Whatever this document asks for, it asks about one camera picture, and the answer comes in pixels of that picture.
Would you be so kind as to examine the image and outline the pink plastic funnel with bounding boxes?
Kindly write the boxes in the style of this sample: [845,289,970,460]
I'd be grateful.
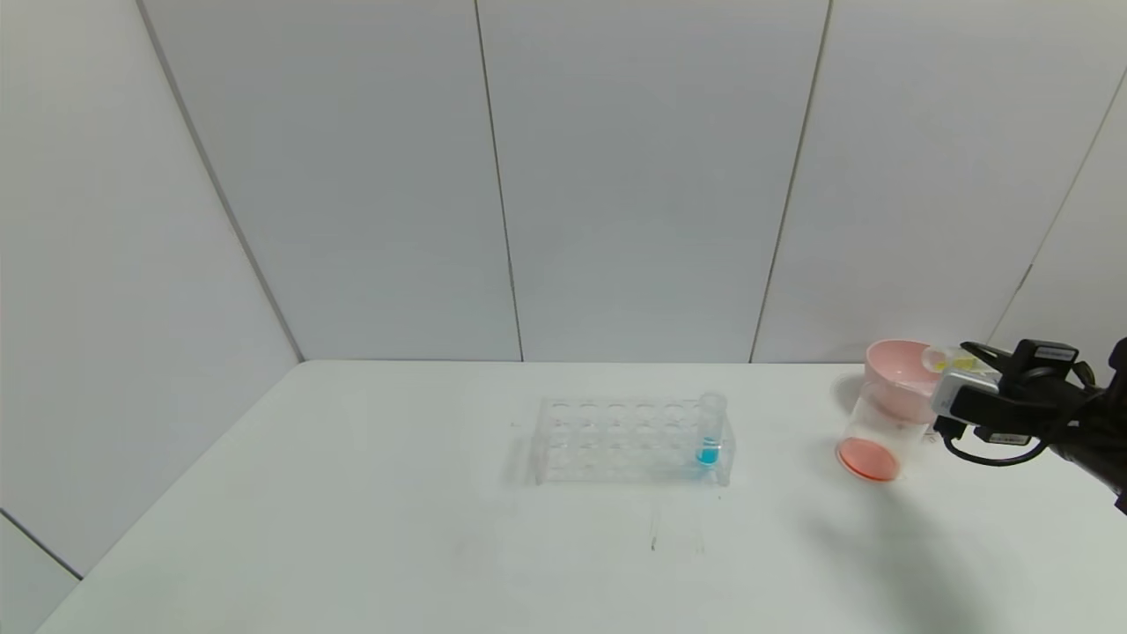
[865,340,969,425]

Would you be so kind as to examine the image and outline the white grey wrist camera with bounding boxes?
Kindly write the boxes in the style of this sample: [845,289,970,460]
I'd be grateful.
[930,369,1002,417]

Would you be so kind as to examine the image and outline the yellow pigment test tube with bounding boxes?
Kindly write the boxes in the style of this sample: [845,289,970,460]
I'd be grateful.
[921,345,980,373]

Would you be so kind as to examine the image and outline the clear plastic test tube rack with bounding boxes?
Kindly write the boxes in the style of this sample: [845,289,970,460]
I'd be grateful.
[526,394,734,488]

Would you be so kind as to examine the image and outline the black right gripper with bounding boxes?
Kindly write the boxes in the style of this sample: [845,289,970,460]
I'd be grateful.
[959,338,1092,446]

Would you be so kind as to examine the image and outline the clear plastic beaker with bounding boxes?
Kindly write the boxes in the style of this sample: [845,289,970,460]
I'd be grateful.
[835,387,936,483]

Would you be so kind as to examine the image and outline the blue pigment test tube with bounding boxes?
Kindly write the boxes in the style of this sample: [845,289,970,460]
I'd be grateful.
[696,392,727,468]

